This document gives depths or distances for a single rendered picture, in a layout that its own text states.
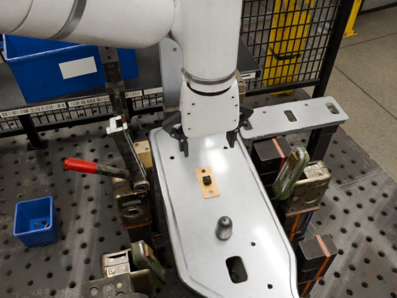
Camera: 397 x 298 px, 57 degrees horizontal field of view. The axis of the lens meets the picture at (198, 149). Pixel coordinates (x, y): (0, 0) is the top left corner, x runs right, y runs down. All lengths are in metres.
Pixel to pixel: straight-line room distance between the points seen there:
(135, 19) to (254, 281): 0.49
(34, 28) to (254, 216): 0.56
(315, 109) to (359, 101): 1.77
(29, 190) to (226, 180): 0.69
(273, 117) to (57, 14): 0.72
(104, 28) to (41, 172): 0.99
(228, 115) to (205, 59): 0.13
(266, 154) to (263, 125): 0.08
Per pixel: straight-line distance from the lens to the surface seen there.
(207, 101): 0.59
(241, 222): 0.75
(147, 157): 0.79
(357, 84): 2.93
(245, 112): 0.67
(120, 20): 0.36
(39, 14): 0.32
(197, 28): 0.51
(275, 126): 0.93
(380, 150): 2.47
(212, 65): 0.54
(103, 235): 1.10
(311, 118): 0.98
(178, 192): 0.78
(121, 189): 0.74
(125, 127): 0.63
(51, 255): 1.12
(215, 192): 0.78
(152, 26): 0.39
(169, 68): 0.90
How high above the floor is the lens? 1.64
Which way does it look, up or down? 48 degrees down
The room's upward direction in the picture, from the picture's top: straight up
